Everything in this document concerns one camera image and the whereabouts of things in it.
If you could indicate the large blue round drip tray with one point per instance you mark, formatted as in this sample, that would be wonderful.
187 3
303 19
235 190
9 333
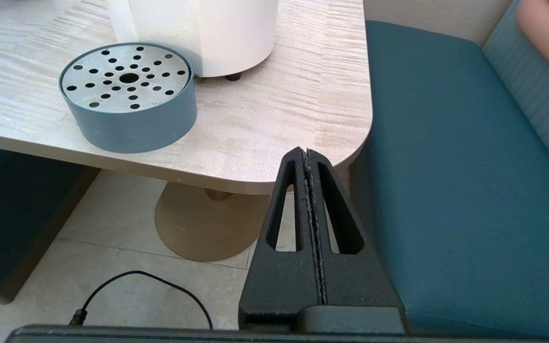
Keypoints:
136 124

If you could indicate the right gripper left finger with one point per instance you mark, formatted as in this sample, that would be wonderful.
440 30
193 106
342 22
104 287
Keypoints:
279 281

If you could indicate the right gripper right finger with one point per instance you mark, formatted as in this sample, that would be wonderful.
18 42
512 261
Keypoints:
355 281

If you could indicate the teal ribbed sofa bench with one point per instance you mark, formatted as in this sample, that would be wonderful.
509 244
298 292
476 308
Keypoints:
470 190
12 214

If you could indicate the large clear water dispenser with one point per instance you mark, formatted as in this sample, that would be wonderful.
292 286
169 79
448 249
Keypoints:
208 33

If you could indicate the beige table pedestal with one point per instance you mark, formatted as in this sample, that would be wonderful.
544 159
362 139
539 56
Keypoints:
208 224

